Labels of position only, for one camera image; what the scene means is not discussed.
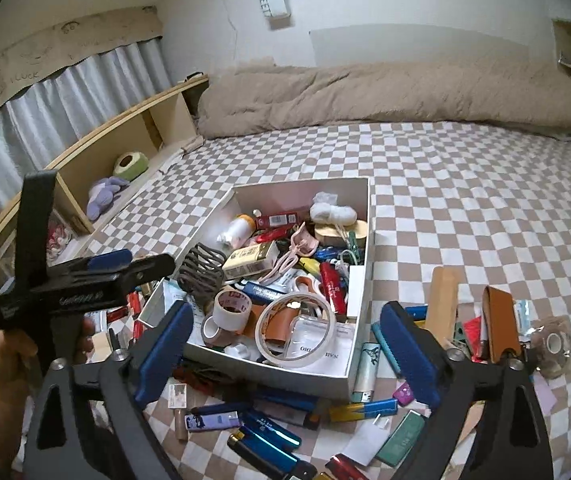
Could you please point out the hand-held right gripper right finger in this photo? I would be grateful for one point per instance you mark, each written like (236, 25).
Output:
(410, 355)

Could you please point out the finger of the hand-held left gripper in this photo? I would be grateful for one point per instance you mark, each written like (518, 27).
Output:
(110, 259)
(150, 266)

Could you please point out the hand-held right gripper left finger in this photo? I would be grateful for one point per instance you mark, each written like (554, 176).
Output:
(163, 350)

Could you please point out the white charger cube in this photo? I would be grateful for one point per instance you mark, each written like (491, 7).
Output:
(240, 351)

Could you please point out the gold packet box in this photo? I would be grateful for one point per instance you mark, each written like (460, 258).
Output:
(250, 258)

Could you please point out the white cardboard box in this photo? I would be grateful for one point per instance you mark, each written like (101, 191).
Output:
(290, 380)

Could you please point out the person's left hand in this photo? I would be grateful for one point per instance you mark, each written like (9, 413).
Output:
(8, 360)

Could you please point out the grey hair claw clip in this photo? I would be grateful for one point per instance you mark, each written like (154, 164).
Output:
(200, 270)

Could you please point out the doll in clear display box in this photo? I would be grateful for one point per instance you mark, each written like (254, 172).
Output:
(58, 235)

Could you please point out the bamboo case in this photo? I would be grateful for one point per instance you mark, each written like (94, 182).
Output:
(440, 305)

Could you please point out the purple plush toy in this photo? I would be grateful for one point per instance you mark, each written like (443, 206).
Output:
(105, 197)

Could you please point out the white small bottle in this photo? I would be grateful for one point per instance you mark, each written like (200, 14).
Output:
(238, 230)

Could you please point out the green avocado plush toy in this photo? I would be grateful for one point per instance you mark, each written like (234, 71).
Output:
(130, 165)

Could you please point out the brown leather pouch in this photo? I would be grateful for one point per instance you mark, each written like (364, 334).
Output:
(500, 320)

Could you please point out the brown leather piece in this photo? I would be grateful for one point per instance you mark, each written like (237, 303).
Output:
(273, 332)

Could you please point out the face mask packet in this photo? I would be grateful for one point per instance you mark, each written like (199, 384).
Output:
(523, 320)

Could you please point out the wooden bedside shelf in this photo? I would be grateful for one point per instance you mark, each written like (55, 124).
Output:
(115, 135)

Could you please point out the red cigarette pack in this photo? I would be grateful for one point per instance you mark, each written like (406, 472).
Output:
(275, 220)

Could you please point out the clear tape roll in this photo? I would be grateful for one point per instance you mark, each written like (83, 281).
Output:
(553, 345)

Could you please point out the pale wooden oval piece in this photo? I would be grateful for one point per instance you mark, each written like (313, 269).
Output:
(330, 232)

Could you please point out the pink eyelash curler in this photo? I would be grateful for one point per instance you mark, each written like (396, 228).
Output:
(298, 242)

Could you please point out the grey curtain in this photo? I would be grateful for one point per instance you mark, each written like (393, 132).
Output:
(65, 105)

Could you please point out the white rolled socks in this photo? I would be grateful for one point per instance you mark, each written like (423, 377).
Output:
(333, 210)

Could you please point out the checkered bed sheet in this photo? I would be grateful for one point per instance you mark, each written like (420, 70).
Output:
(465, 185)

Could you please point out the small black device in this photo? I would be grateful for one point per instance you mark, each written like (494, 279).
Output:
(195, 77)

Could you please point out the beige printed curtain valance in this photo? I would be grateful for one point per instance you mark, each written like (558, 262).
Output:
(65, 45)

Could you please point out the beige quilted duvet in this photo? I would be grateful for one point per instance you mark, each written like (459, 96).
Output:
(365, 95)

